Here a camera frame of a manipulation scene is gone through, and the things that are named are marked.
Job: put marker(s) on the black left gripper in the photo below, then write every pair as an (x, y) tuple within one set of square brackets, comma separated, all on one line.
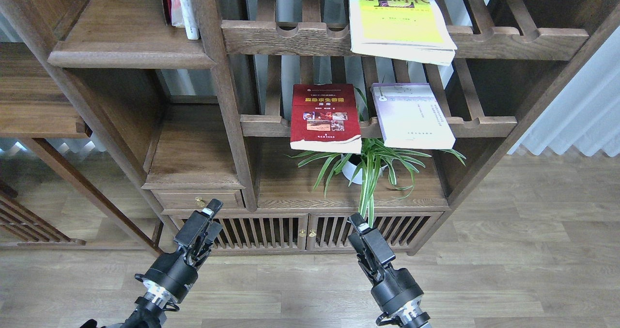
[(170, 270)]

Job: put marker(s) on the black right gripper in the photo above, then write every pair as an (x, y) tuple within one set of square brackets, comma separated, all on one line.
[(398, 287)]

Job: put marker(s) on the white lavender book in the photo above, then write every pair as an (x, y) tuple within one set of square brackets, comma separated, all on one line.
[(410, 116)]

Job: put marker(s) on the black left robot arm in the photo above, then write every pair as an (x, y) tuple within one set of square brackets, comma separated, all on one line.
[(152, 306)]

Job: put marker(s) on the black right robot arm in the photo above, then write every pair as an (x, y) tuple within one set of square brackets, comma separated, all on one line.
[(407, 316)]

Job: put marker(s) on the brass drawer knob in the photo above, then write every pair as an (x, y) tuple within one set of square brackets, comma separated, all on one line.
[(200, 202)]

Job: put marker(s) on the green spider plant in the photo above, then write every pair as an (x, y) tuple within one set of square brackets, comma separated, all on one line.
[(401, 166)]

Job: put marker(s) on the white plant pot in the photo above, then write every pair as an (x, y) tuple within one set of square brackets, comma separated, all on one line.
[(349, 168)]

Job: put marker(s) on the dark wooden bookshelf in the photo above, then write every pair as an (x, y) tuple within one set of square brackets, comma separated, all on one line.
[(206, 117)]

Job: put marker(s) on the white upright book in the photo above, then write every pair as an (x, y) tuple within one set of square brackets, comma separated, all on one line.
[(183, 16)]

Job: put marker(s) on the yellow green book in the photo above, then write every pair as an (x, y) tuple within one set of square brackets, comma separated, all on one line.
[(409, 30)]

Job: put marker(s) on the white curtain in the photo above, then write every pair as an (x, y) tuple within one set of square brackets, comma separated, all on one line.
[(586, 113)]

